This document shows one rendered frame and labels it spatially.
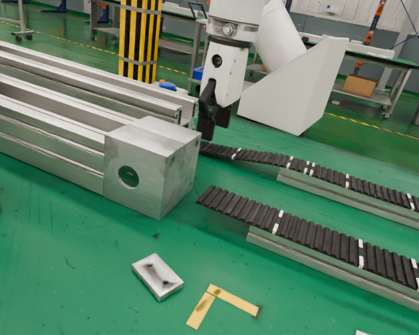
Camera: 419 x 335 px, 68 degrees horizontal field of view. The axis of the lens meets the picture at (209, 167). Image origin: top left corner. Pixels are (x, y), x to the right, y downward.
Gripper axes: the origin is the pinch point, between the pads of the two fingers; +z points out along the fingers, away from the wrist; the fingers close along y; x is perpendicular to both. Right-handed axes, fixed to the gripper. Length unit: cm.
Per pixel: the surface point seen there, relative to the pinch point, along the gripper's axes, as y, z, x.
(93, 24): 474, 56, 442
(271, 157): 0.6, 2.6, -11.9
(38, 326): -41.7, 5.4, -2.2
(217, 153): -2.1, 4.1, -2.3
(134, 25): 258, 16, 199
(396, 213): -1.5, 4.4, -34.1
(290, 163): -0.7, 2.1, -15.7
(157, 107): -5.1, -2.2, 9.6
